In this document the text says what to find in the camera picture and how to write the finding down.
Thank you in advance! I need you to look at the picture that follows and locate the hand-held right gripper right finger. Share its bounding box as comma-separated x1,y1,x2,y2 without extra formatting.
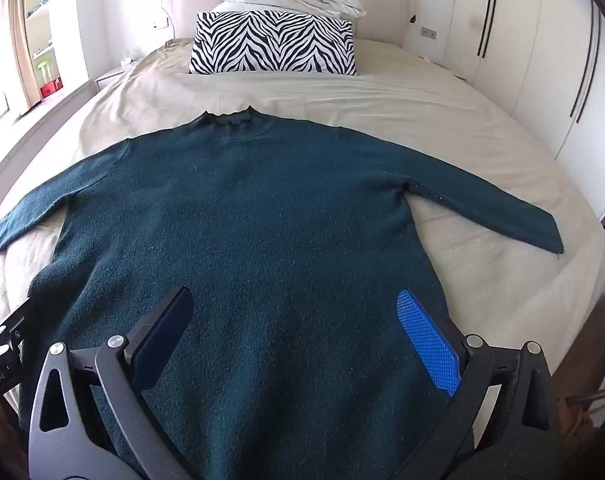
396,288,563,480

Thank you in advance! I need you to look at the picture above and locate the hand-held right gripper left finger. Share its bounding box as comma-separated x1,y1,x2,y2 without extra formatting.
27,286,203,480

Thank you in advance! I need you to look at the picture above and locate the dark teal towel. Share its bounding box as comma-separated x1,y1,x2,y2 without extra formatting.
0,105,565,480

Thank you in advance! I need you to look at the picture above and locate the beige bed sheet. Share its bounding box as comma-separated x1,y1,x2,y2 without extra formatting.
0,37,605,461

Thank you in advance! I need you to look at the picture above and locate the white nightstand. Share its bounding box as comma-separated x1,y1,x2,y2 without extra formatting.
95,66,129,92

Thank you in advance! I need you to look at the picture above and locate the zebra print pillow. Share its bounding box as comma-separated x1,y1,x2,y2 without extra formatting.
189,10,359,77

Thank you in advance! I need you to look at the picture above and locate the beige curtain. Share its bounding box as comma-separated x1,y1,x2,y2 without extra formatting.
1,0,39,111

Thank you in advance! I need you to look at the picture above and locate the white wardrobe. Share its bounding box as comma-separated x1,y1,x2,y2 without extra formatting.
442,0,605,221

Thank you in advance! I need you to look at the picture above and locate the white shelf unit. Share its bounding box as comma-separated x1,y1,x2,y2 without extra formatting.
25,0,91,106

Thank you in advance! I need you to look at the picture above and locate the beige padded headboard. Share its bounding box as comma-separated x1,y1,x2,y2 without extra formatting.
161,0,416,49

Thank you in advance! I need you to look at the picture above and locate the black wardrobe handle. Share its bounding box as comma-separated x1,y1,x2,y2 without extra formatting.
569,0,603,124
476,0,501,59

